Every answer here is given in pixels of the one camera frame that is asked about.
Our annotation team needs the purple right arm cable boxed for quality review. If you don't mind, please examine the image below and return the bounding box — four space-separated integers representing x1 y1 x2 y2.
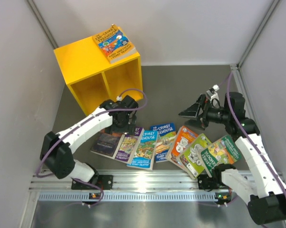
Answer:
197 71 286 228

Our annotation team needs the dark green treehouse book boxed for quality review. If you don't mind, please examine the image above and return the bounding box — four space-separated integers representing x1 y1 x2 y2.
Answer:
198 135 242 178

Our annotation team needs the lime green cartoon book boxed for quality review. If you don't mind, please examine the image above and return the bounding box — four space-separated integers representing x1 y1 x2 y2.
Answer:
177 133 211 180

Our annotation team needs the orange cartoon paperback book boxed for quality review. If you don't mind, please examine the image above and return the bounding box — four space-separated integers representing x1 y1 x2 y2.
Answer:
165 126 198 168

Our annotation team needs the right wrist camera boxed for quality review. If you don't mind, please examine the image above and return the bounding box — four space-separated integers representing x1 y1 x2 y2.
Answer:
206 85 219 101

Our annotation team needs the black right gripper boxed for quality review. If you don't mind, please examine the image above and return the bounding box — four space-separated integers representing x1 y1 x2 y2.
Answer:
178 94 230 130

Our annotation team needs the blue 91-storey treehouse book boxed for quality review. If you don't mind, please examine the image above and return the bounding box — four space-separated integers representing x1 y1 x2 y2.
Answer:
150 123 177 163

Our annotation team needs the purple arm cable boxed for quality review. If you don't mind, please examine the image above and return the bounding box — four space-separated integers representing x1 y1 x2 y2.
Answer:
197 71 286 228
35 88 148 207

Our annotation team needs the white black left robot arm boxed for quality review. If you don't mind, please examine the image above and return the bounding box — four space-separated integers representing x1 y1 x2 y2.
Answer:
40 95 138 189

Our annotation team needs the dark brown paperback book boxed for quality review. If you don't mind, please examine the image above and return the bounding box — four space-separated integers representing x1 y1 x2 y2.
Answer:
90 132 124 159

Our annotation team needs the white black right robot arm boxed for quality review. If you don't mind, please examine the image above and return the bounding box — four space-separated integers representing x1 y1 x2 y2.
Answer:
179 92 286 225

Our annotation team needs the aluminium mounting rail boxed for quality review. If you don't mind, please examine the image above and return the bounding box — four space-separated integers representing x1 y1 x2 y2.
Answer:
29 170 236 202

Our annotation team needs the yellow wooden cubby shelf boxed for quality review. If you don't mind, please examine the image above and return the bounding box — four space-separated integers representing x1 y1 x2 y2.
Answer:
54 36 143 115

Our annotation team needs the light blue 26-storey treehouse book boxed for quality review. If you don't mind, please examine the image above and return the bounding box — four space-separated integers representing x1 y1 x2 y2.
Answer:
127 131 158 170

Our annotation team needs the aluminium right side rail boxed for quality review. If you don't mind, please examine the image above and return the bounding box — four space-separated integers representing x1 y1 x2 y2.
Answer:
227 65 255 139

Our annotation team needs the purple 52-storey treehouse book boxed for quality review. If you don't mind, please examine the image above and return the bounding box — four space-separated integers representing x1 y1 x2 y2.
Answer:
114 127 144 164

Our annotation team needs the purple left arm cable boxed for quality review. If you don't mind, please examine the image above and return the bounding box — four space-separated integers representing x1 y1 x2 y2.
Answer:
35 88 148 207

